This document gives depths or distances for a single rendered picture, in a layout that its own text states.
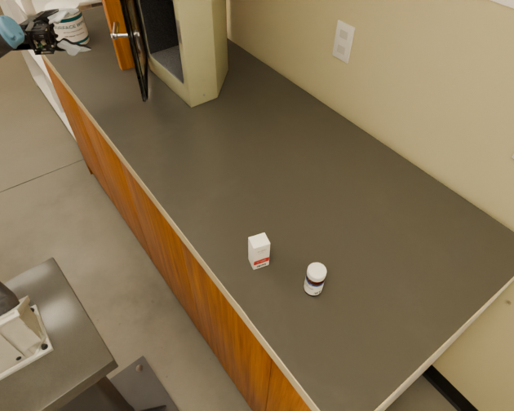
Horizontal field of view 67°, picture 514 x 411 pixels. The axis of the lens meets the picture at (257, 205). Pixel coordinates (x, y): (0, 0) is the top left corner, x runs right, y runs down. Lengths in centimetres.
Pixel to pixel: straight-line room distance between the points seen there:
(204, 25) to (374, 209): 75
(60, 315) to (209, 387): 98
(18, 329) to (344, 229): 74
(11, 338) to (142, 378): 106
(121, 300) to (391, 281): 141
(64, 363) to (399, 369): 66
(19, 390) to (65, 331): 13
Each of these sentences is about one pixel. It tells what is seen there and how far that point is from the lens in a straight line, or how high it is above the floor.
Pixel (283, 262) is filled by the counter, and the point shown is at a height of 94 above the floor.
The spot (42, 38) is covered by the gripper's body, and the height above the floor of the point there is 121.
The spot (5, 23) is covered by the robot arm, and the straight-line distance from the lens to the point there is 126.
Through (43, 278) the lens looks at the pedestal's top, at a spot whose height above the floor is 94.
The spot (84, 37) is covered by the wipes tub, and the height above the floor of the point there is 97.
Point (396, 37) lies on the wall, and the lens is 123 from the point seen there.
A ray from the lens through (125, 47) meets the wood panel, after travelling 166.
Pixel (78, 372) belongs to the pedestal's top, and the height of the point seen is 94.
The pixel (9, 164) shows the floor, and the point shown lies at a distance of 300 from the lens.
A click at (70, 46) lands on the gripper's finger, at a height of 116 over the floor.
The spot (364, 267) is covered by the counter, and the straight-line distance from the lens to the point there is 97.
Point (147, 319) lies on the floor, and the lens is 197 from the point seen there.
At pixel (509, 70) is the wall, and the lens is 109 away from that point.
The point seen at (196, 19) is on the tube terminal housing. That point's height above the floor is 123.
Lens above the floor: 173
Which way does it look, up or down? 48 degrees down
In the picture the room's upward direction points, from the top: 1 degrees clockwise
